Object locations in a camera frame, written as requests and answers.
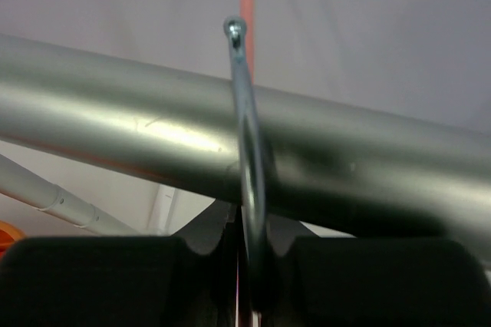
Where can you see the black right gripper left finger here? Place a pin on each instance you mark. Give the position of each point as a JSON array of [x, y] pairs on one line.
[[187, 279]]

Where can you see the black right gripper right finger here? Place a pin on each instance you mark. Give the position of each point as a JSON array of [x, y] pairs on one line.
[[344, 281]]

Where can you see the white and metal clothes rack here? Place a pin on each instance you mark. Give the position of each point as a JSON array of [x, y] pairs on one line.
[[351, 169]]

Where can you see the orange plastic basket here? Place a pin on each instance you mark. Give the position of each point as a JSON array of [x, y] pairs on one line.
[[9, 235]]

